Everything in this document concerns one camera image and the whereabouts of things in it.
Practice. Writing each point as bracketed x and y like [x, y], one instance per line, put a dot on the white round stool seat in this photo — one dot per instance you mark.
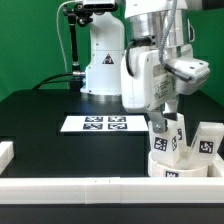
[156, 169]

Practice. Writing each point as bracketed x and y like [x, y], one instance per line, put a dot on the white front fence bar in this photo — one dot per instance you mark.
[111, 190]

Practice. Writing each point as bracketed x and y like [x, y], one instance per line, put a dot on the white left fence piece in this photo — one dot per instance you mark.
[6, 154]

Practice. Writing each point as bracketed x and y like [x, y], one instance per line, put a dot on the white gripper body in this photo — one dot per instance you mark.
[150, 85]

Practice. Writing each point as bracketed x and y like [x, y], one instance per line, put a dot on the white marker sheet with tags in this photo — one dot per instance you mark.
[113, 123]

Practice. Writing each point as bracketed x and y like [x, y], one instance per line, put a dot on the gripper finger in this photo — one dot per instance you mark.
[171, 108]
[159, 123]

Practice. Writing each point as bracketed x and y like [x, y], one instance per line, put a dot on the white camera on stand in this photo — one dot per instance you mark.
[99, 4]

